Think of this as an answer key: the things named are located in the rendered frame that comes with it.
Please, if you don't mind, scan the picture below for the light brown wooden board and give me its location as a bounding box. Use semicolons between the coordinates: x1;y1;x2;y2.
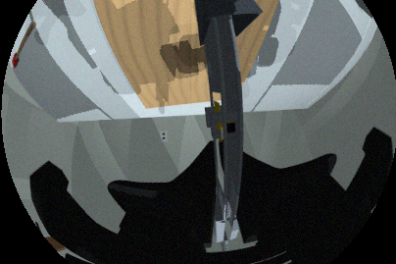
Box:
92;0;278;110

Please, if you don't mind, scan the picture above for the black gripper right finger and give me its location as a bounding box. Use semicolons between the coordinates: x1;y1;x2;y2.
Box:
236;153;337;244

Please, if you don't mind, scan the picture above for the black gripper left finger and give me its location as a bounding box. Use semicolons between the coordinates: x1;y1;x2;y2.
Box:
107;141;217;248

